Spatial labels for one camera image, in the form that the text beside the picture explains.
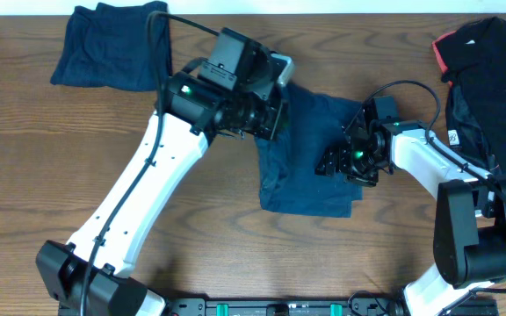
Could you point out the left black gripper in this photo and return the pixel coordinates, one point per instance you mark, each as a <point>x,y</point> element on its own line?
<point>276,105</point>

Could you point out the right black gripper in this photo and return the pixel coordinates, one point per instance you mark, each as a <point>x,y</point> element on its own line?
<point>341,164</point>

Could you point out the blue denim shorts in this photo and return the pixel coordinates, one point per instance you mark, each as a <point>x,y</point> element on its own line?
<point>288,183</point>

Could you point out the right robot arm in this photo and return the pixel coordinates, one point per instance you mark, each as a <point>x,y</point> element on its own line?
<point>469,244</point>

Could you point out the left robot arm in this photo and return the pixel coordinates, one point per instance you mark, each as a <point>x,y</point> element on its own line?
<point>92,273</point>

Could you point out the folded dark navy garment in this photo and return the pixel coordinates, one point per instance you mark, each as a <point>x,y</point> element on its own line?
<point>108,46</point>

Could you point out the black shirt with red trim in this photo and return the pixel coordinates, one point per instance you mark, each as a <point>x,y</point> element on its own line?
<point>473,61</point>

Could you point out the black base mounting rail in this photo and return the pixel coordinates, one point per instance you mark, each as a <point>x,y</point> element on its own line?
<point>203,307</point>

